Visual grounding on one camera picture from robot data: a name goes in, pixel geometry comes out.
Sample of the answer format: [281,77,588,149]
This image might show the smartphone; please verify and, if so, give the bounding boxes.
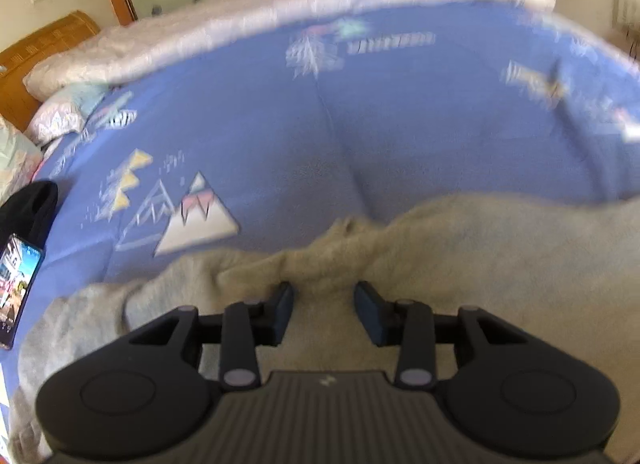
[0,233,46,350]

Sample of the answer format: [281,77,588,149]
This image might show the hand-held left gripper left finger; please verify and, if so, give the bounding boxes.
[129,282,296,391]

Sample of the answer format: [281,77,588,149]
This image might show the white quilt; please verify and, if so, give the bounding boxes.
[22,0,557,101]

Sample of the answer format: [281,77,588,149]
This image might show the wooden headboard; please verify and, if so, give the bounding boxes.
[0,10,102,134]

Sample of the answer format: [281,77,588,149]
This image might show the small pale pillow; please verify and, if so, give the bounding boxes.
[24,82,123,146]

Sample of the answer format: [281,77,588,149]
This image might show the large floral pillow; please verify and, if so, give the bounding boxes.
[0,116,45,207]

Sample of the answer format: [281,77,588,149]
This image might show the blue printed bed sheet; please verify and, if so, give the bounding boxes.
[0,0,640,464]

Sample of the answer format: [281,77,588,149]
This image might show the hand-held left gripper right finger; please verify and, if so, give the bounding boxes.
[353,281,529,391]

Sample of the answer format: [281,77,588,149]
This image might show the black cloth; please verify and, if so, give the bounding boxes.
[0,180,60,265]

